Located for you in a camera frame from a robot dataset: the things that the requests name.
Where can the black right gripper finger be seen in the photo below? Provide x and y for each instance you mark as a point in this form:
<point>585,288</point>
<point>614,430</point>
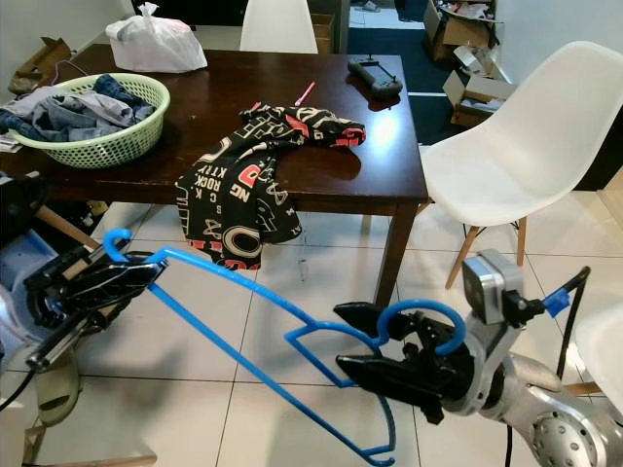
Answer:
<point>378,321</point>
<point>394,375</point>

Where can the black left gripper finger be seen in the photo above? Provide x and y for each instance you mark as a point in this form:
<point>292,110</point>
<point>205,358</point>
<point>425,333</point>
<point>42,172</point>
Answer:
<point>122,268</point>
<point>112,294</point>

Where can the blue plastic hanger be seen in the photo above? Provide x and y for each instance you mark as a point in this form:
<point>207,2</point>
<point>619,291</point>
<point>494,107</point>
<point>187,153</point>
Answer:
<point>423,305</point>

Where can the black red printed shirt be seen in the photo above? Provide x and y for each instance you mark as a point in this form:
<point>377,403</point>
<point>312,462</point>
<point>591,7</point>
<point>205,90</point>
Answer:
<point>234,195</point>

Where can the green laundry basket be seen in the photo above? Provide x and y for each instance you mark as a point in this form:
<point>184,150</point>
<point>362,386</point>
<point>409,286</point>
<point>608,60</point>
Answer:
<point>117,146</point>

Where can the white plastic chair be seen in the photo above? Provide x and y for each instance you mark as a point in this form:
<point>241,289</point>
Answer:
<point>604,350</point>
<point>277,24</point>
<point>535,146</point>

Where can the light blue denim garment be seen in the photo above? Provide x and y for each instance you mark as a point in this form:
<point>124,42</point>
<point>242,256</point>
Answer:
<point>58,117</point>

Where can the dark blue jeans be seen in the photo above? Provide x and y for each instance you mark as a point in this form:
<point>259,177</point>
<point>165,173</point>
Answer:
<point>122,95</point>

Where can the brown cardboard box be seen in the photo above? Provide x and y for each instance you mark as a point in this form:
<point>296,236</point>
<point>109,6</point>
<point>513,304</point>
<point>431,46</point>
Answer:
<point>448,29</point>
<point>44,63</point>

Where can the white tied plastic bag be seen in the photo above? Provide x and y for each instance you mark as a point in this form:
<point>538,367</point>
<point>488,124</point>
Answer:
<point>156,47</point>

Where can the pink pen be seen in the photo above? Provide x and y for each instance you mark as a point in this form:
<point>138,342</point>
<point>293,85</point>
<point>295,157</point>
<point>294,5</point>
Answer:
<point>306,93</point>

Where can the black handheld controller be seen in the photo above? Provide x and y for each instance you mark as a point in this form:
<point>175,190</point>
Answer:
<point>378,76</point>

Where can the cardboard box white packing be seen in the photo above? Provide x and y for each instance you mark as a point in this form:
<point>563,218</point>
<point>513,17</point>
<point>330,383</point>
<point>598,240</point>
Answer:
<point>477,92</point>

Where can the navy floor rug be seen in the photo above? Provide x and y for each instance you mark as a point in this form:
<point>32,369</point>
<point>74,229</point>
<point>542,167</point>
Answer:
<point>384,34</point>

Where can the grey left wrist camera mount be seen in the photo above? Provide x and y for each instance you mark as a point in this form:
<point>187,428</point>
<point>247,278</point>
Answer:
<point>19,209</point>

